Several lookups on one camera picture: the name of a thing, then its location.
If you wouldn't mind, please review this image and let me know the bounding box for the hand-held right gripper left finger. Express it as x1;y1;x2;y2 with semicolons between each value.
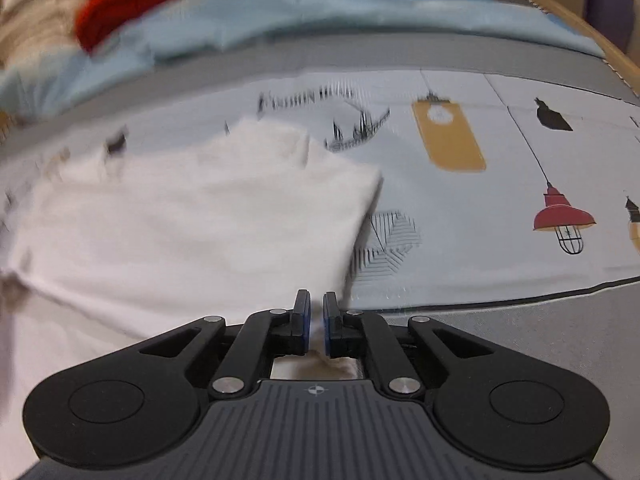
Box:
137;288;314;400

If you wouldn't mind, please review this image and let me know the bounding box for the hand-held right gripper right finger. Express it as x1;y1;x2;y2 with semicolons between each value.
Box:
322;290;494;399

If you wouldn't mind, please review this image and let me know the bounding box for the white long-sleeve shirt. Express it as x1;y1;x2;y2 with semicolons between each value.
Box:
0;115;384;480

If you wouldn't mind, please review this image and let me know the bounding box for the lamp-printed blanket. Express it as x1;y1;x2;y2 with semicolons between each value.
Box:
0;67;640;312

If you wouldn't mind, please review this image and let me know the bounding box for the light blue quilt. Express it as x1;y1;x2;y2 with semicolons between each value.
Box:
0;0;604;117

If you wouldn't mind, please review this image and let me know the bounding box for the cream folded blanket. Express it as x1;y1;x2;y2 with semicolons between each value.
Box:
0;0;102;62

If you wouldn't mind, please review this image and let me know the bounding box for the purple box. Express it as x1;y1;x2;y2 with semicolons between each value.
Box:
584;0;636;54

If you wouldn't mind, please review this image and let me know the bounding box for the wooden bed frame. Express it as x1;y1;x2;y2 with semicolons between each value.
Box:
515;0;640;107

